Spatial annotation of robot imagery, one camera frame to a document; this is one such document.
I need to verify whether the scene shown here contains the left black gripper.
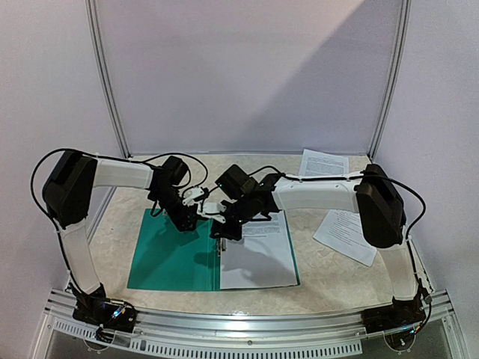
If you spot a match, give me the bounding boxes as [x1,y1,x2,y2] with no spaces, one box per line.
[152,187,198,232]

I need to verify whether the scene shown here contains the folder spine metal clip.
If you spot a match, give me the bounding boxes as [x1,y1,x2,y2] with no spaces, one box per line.
[216,238,227,258]

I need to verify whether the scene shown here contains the green file folder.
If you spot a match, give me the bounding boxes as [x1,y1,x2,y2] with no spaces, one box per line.
[126,207,301,292]

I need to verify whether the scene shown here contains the printed paper sheet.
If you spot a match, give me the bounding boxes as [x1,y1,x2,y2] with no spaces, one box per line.
[299,149,350,176]
[313,210,376,267]
[219,212,300,291]

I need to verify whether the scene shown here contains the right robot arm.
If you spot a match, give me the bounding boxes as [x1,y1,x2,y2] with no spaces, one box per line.
[198,165,419,326]

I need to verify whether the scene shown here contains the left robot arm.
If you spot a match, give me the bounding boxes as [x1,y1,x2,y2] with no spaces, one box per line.
[42,150,197,325]

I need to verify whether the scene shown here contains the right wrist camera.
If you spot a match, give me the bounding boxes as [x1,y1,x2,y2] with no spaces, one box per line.
[197,202,226,224]

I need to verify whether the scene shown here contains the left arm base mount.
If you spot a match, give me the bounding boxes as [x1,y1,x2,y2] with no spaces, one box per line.
[73,292,138,334]

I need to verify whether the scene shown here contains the aluminium front rail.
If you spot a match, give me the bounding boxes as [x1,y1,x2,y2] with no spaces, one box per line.
[34,290,467,358]

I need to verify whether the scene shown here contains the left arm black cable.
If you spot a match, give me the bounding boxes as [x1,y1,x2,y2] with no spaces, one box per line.
[30,147,210,277]

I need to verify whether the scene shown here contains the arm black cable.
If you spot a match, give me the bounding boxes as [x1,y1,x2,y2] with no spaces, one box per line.
[242,165,435,304]
[30,147,210,277]

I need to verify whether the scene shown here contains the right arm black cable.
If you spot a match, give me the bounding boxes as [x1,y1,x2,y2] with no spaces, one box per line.
[242,165,435,304]

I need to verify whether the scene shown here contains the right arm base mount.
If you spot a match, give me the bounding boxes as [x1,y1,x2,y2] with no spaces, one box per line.
[361,298,427,334]

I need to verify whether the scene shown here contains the left aluminium frame post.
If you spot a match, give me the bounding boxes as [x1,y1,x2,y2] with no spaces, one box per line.
[85,0,131,158]

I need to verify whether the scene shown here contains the aluminium frame post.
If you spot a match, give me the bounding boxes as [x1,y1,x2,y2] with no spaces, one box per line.
[85,0,131,158]
[367,0,412,162]

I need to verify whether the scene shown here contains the right aluminium frame post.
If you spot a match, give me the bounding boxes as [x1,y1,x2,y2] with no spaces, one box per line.
[367,0,412,162]

